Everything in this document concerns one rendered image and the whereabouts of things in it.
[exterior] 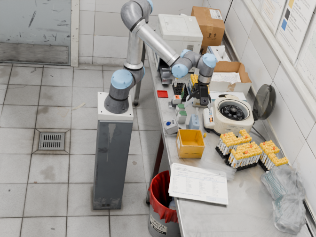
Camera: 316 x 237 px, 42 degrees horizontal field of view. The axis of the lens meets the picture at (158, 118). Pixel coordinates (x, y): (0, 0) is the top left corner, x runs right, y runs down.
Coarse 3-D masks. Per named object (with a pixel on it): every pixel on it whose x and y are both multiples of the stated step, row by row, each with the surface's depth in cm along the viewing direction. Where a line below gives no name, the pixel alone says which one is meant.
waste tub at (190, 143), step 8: (184, 136) 234; (192, 136) 235; (200, 136) 231; (176, 144) 233; (184, 144) 235; (192, 144) 236; (200, 144) 231; (184, 152) 225; (192, 152) 225; (200, 152) 226
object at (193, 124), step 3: (192, 114) 242; (192, 117) 240; (195, 117) 240; (192, 120) 237; (195, 120) 238; (198, 120) 238; (189, 123) 246; (192, 123) 237; (195, 123) 236; (198, 123) 236; (186, 126) 246; (189, 126) 245; (192, 126) 236; (195, 126) 236; (198, 126) 236; (198, 129) 237
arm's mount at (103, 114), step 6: (102, 96) 250; (102, 102) 246; (102, 108) 242; (132, 108) 248; (102, 114) 238; (108, 114) 239; (114, 114) 241; (120, 114) 242; (126, 114) 243; (132, 114) 244
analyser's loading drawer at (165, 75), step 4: (160, 64) 287; (164, 64) 287; (160, 68) 283; (164, 68) 284; (168, 68) 285; (160, 72) 280; (164, 72) 274; (168, 72) 281; (164, 76) 277; (168, 76) 277; (164, 80) 272; (168, 80) 272; (172, 80) 273
